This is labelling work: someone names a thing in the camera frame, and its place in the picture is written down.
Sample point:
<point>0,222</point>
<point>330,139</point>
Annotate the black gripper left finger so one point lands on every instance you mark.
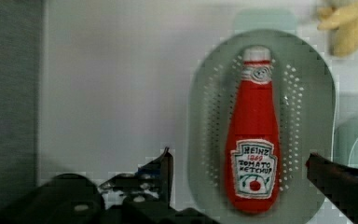
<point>151,182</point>

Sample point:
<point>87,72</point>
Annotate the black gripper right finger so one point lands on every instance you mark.
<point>337,182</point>

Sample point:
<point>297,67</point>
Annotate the red felt ketchup bottle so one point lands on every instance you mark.
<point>252,153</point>

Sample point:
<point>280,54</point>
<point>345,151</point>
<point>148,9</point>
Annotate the yellow felt banana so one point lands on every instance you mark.
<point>341,16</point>

